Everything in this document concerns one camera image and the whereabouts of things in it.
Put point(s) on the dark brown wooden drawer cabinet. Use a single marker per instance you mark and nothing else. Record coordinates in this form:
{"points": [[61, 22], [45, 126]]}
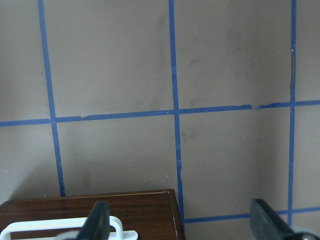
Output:
{"points": [[153, 214]]}

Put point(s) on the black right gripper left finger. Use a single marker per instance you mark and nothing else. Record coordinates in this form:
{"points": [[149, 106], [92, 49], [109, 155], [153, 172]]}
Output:
{"points": [[96, 222]]}

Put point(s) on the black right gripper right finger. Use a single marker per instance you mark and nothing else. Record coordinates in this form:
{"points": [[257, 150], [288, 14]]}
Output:
{"points": [[266, 224]]}

